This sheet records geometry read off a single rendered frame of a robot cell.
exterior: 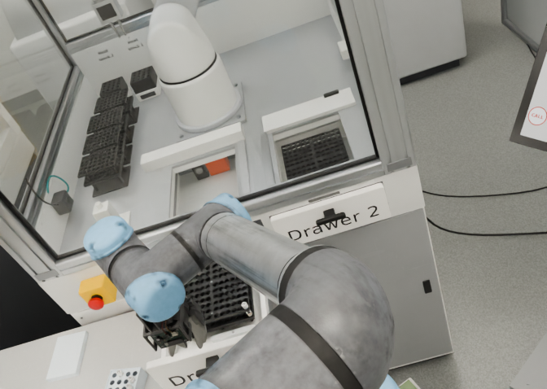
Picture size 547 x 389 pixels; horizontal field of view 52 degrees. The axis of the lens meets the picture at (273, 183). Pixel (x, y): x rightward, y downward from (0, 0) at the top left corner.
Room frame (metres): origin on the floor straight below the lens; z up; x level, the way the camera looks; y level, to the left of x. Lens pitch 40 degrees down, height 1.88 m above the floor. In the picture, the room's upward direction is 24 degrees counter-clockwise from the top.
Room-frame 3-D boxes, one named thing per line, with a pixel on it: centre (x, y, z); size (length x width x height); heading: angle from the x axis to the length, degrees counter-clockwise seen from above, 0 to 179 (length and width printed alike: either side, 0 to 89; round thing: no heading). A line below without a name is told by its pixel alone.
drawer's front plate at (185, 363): (0.74, 0.26, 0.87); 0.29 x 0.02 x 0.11; 80
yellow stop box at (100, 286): (1.09, 0.54, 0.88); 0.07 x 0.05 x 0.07; 80
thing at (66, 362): (1.03, 0.69, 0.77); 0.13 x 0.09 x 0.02; 167
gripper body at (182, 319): (0.69, 0.27, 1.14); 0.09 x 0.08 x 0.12; 171
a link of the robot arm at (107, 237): (0.69, 0.27, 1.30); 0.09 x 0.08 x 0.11; 23
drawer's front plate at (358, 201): (1.00, -0.10, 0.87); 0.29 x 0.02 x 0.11; 80
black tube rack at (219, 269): (0.94, 0.23, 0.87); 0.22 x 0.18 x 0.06; 170
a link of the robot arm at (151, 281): (0.61, 0.22, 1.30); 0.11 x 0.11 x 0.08; 23
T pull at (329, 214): (0.97, -0.09, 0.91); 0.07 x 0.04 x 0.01; 80
